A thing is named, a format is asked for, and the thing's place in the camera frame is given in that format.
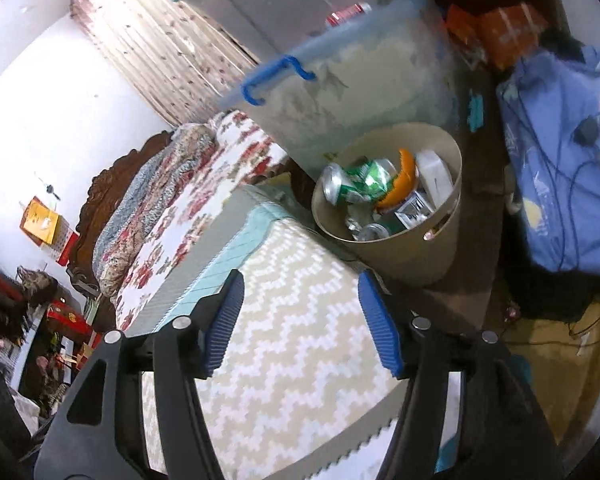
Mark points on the red drink can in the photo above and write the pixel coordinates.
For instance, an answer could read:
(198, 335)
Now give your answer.
(350, 12)

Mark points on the orange snack packets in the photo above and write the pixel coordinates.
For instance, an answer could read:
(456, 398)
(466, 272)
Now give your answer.
(512, 35)

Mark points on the clear storage box blue clip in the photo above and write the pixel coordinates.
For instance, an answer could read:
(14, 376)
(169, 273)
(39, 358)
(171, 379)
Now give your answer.
(370, 85)

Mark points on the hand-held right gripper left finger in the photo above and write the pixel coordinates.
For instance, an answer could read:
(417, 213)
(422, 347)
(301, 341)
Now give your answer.
(225, 320)

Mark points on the silver drink can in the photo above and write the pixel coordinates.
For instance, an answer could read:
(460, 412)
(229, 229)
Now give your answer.
(372, 232)

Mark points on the clear storage box teal rim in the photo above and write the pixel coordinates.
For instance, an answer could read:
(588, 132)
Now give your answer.
(280, 0)

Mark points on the floral bed quilt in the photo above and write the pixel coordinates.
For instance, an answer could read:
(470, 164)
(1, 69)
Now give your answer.
(190, 210)

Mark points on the yellow wall box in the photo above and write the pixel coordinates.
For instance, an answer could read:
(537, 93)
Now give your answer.
(40, 222)

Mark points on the red gift box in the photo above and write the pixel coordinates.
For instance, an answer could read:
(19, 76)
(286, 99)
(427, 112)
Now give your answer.
(67, 317)

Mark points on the leaf patterned curtain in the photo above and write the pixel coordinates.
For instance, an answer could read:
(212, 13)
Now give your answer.
(155, 35)

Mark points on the beige chevron blanket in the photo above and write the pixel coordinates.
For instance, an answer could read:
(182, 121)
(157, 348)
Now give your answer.
(290, 340)

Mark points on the dark wooden headboard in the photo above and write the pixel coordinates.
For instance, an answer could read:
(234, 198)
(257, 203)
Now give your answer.
(97, 195)

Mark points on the folded floral patchwork quilt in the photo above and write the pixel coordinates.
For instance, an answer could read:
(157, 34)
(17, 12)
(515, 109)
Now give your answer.
(140, 205)

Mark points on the green drink can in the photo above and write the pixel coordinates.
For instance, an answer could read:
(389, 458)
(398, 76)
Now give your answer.
(365, 180)

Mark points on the light blue cloth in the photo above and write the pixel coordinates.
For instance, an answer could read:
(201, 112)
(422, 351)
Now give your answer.
(545, 200)

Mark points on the white tissue pack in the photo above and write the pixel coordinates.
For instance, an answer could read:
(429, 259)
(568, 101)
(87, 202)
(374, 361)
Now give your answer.
(432, 175)

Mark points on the orange peel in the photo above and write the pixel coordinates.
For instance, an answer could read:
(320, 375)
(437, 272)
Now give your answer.
(402, 180)

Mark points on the beige round bin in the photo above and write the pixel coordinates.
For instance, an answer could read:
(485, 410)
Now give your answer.
(415, 255)

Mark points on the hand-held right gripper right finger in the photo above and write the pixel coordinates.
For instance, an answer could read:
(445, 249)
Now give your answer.
(380, 325)

